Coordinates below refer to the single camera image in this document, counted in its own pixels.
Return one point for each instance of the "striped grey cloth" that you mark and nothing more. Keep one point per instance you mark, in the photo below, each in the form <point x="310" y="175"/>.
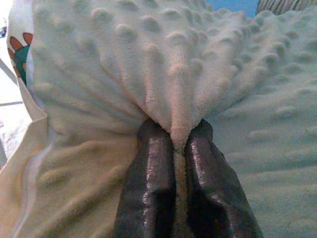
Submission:
<point x="284" y="5"/>

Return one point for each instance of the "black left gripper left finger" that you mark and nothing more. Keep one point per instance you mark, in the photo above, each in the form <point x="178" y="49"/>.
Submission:
<point x="151" y="178"/>

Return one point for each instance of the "blue panel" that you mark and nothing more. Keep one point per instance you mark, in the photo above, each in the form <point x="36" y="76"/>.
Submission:
<point x="232" y="6"/>

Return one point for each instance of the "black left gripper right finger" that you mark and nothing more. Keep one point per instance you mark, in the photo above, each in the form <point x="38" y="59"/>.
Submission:
<point x="210" y="178"/>

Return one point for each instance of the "white dotted plush pillow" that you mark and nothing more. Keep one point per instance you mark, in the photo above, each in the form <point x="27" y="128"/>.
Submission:
<point x="148" y="69"/>

